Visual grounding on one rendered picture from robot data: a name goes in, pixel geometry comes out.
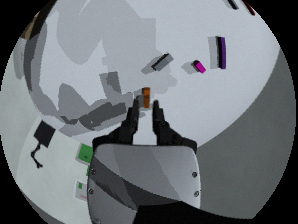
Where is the small magenta block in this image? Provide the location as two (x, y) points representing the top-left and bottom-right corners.
(193, 60), (206, 74)

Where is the purple rod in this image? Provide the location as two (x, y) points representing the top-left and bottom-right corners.
(217, 37), (226, 69)

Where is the orange rod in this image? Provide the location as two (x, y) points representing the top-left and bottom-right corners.
(144, 87), (150, 108)

